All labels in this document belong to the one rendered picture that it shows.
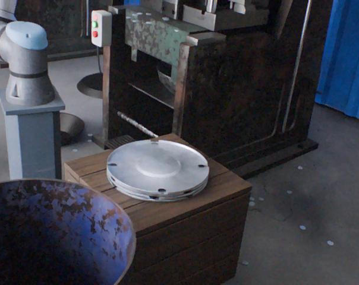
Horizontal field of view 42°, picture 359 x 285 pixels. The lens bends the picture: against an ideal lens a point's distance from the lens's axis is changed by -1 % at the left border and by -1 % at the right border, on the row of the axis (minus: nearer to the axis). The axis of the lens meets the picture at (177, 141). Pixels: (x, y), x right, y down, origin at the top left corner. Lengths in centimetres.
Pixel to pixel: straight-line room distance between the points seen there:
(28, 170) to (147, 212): 55
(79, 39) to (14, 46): 201
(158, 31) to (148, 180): 73
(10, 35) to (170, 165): 61
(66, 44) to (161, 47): 169
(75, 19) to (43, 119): 196
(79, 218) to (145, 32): 98
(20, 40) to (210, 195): 71
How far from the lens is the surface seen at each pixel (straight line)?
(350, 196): 213
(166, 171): 130
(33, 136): 156
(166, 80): 196
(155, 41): 185
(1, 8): 159
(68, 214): 112
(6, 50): 151
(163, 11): 188
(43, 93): 152
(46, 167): 162
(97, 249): 112
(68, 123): 236
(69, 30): 343
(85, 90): 280
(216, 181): 135
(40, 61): 150
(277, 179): 212
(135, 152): 140
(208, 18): 174
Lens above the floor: 106
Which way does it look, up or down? 27 degrees down
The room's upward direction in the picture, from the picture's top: 6 degrees clockwise
